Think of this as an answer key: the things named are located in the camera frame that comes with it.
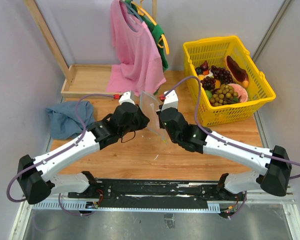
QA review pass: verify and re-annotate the clear zip top bag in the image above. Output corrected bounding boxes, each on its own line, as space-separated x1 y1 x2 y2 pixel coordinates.
140 91 168 144

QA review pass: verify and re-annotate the green longan bunch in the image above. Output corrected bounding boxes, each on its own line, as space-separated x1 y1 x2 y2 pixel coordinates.
209 83 241 107

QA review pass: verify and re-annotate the green yellow mango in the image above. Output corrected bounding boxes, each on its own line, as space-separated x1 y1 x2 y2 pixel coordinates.
205 90 213 100

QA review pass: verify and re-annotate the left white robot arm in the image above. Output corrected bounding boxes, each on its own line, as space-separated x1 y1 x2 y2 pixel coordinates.
17 102 150 205

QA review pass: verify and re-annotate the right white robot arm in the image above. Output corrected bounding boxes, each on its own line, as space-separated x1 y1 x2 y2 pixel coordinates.
156 107 292 200

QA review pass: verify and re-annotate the pink t-shirt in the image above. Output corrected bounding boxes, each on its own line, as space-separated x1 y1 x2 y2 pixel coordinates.
106 0 166 96

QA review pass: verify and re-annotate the wooden tray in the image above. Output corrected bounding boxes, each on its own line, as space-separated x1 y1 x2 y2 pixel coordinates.
60 64 122 99

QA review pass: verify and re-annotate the dark red fig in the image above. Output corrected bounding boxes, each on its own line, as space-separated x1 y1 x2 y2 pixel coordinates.
200 60 209 72

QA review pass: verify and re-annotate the blue cloth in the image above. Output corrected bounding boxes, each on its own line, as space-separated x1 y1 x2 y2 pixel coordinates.
45 101 95 140

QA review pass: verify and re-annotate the dark purple grape bunch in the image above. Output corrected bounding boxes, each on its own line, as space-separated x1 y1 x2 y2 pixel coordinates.
210 65 234 85

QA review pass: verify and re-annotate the yellow plastic basket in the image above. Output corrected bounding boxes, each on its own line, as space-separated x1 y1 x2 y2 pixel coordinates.
183 36 276 127

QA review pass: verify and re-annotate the watermelon slice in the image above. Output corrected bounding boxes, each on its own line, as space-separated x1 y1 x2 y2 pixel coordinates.
229 83 249 103

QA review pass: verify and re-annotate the brown sweet potato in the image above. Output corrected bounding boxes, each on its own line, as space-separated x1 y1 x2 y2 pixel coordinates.
223 55 249 89

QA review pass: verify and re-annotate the green t-shirt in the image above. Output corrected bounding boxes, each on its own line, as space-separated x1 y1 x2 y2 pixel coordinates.
125 0 170 72

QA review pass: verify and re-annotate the yellow clothes hanger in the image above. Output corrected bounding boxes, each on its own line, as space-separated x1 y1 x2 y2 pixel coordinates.
131 0 170 55

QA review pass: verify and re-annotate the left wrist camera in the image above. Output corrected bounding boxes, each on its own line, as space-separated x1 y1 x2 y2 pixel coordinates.
113 91 135 105

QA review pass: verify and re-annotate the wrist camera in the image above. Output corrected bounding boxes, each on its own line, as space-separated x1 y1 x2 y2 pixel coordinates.
113 91 135 105
159 90 179 111

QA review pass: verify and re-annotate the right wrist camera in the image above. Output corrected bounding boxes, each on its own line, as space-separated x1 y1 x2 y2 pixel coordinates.
159 90 179 111

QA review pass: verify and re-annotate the wooden rack frame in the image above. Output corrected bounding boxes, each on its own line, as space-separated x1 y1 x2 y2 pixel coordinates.
23 0 158 85

